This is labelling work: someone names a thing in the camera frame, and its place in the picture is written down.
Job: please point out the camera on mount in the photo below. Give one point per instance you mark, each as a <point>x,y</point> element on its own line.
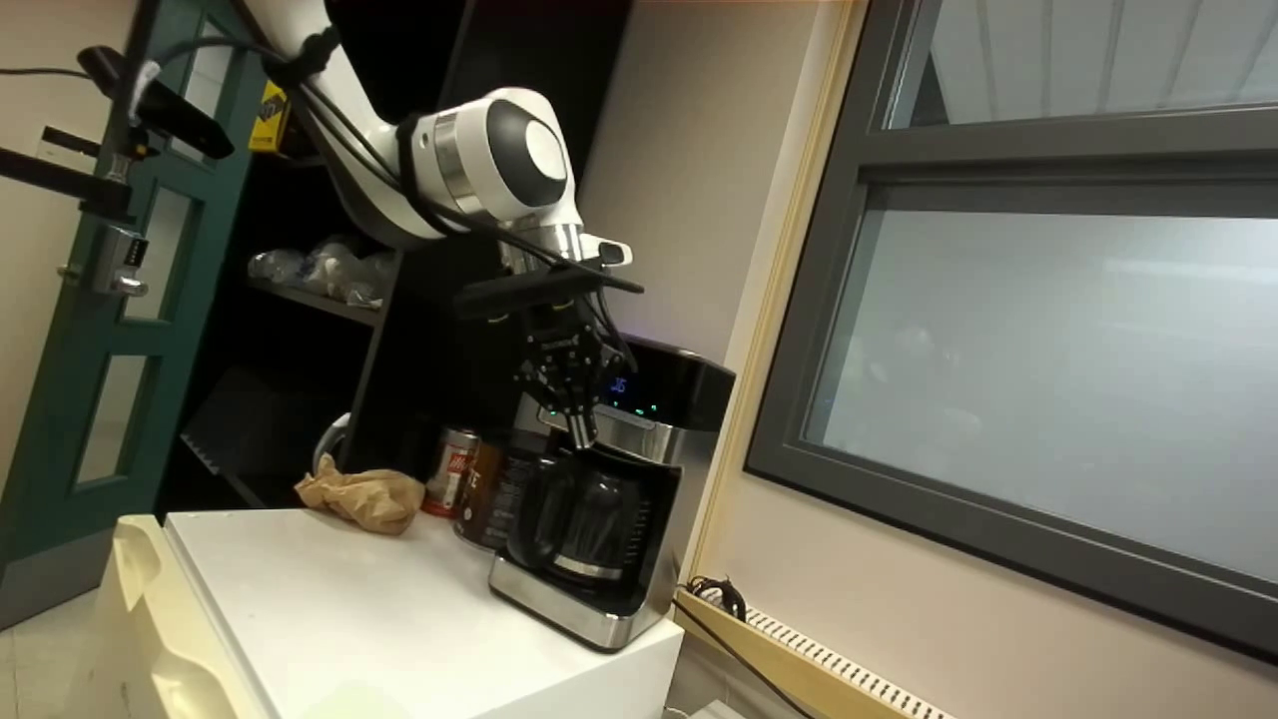
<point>165,108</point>

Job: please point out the white mini fridge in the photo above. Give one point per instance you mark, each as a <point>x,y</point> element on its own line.
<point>379,619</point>

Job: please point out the green door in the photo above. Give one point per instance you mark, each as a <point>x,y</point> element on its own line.
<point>60,419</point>

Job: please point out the yellow box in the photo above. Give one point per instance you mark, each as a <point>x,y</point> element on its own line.
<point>268,118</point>

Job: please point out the silver door keypad lock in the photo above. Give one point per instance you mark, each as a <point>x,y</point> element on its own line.
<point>118,262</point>

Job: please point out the baseboard heater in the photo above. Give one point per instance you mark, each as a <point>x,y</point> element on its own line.
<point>799,667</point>

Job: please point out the grey framed window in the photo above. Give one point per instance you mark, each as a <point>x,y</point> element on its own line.
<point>1048,379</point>

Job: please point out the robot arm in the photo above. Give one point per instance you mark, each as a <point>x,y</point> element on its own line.
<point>499,160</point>

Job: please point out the black and steel coffee machine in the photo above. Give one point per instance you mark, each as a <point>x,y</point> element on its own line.
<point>689,389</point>

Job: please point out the glass coffee carafe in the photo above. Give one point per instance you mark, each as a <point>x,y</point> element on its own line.
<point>589,519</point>

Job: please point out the black shelf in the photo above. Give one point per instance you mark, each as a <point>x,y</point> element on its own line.
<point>290,399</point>

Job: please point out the crumpled brown paper bag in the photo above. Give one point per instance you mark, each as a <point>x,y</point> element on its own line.
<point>364,496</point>

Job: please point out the heap of clear plastic bags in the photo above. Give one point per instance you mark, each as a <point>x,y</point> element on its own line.
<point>329,272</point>

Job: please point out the red and white can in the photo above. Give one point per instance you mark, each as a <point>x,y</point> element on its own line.
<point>451,474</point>

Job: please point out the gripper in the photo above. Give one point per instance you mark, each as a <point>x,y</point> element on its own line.
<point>559,326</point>

